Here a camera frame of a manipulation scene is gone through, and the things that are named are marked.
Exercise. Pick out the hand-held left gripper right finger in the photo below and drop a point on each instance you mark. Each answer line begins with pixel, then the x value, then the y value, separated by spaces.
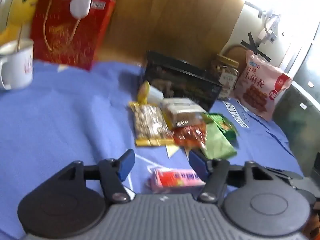
pixel 197 165

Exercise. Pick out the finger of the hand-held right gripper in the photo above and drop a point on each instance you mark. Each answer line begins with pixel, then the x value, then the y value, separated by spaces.
pixel 287 175

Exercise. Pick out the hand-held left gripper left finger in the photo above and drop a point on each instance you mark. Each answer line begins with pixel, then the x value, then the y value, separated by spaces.
pixel 126 163

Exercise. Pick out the pink wafer packet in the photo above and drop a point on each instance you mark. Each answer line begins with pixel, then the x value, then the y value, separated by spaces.
pixel 175 180

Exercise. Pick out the light green packet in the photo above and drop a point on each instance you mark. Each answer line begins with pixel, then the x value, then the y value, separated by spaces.
pixel 218 145

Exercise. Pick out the red snack packet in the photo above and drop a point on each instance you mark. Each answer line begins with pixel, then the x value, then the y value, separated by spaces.
pixel 190 135

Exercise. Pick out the dark green packet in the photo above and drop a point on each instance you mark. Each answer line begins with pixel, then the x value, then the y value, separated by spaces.
pixel 225 126

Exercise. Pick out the gold-edged nut packet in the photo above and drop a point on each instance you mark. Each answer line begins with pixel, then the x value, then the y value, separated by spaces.
pixel 150 122

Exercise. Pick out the clear packet of brown biscuits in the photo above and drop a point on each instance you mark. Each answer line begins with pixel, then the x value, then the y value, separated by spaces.
pixel 182 111

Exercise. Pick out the dark green panel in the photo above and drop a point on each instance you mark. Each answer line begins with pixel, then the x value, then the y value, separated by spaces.
pixel 297 115

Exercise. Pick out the blue printed cloth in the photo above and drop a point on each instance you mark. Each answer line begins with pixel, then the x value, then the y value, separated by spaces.
pixel 75 120

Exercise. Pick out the small yellow packet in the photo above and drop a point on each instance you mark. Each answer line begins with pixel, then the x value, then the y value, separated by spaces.
pixel 144 92

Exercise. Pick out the small white packet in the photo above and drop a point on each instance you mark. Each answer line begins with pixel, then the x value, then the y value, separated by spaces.
pixel 156 95

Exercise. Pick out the black box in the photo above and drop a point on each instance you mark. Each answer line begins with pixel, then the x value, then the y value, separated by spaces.
pixel 180 80

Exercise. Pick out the clear jar with tan lid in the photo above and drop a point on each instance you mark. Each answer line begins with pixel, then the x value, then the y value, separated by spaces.
pixel 226 76

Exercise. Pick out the pink snack bag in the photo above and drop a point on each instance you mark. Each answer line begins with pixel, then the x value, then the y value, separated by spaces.
pixel 262 85

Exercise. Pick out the red gift bag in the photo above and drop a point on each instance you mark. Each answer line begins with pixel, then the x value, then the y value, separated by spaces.
pixel 65 35

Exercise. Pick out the white mug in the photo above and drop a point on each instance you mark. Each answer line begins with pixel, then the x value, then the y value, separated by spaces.
pixel 18 65

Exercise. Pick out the white power strip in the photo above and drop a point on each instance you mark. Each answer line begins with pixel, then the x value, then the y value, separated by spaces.
pixel 271 28

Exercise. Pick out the wooden headboard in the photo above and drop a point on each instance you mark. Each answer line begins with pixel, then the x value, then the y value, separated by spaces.
pixel 175 17

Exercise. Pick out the yellow plush toy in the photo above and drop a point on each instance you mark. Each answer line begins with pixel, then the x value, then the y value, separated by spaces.
pixel 22 7

